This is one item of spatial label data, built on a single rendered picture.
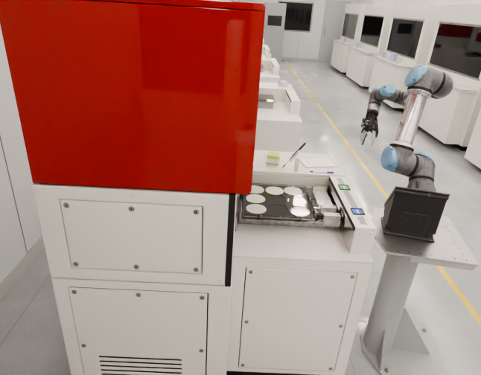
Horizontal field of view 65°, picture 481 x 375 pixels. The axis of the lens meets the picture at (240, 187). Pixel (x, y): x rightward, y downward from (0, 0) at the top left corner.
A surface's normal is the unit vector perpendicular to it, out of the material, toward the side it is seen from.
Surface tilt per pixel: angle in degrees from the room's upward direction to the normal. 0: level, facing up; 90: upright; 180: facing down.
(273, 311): 90
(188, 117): 90
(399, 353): 0
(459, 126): 90
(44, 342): 0
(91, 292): 90
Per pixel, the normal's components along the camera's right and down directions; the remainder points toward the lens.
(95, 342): 0.00, 0.44
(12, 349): 0.06, -0.90
